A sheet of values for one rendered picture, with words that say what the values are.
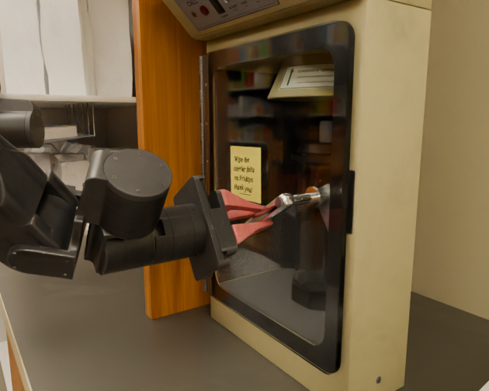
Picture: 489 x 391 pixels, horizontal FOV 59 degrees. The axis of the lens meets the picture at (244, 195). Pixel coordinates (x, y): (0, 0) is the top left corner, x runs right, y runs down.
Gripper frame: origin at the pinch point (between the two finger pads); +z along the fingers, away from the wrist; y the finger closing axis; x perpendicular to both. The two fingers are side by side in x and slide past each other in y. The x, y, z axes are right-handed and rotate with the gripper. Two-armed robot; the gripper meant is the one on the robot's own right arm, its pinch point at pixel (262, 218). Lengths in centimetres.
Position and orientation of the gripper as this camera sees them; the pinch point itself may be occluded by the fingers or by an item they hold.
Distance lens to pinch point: 51.8
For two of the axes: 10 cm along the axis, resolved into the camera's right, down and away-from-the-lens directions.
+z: 8.3, -1.0, 5.4
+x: -4.7, 4.0, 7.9
